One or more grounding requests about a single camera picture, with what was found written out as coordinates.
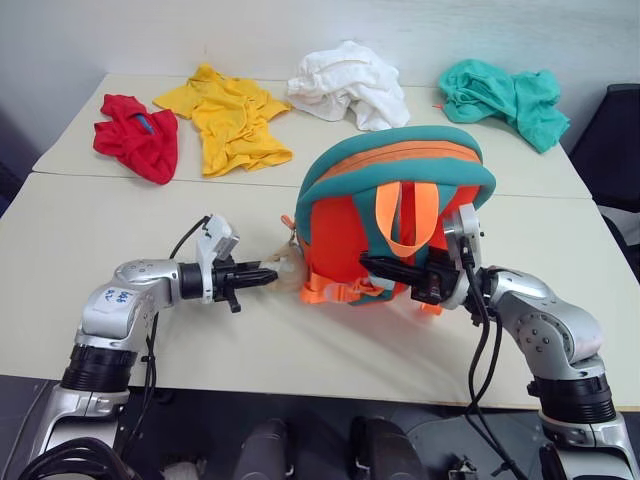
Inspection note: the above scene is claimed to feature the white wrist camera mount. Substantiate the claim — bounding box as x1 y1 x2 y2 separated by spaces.
441 203 485 310
193 213 242 305

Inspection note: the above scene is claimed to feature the yellow shirt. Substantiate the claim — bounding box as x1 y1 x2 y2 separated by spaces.
151 62 294 178

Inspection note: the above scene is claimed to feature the black chair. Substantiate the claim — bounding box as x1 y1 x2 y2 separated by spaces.
568 83 640 214

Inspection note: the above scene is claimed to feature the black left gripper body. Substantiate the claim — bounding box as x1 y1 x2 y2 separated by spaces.
211 256 248 315

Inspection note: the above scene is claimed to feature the orange and teal backpack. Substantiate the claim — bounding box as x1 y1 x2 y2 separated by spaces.
281 124 498 317

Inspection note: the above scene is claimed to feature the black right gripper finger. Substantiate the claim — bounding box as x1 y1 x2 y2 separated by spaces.
358 253 430 277
367 268 427 290

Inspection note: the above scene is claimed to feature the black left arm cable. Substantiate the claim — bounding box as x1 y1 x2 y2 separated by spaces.
118 298 162 464

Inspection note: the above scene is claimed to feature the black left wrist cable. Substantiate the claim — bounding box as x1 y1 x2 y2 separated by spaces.
168 215 212 260

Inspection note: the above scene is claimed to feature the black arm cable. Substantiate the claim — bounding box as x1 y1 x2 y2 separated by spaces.
118 298 162 464
459 238 527 480

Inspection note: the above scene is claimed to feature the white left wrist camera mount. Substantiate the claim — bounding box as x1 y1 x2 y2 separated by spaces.
193 213 242 305

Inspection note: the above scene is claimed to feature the teal green shirt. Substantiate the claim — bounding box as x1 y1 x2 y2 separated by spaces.
437 58 572 154

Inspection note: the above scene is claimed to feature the red shirt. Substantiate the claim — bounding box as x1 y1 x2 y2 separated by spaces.
92 93 180 186

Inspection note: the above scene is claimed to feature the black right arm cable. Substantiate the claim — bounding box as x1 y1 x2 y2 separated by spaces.
459 238 527 480

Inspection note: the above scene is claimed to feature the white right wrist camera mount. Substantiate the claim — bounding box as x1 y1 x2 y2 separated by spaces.
441 203 485 310

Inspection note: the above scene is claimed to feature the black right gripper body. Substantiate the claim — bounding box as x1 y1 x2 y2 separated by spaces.
409 247 465 307

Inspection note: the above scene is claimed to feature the beige plush backpack charm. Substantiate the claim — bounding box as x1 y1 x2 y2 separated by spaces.
261 243 307 293

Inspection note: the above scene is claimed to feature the dark rounded shape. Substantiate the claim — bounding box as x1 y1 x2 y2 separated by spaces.
232 418 293 480
348 415 418 480

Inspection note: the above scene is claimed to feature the white crumpled cloth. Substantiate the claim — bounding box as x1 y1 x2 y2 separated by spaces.
286 39 412 132

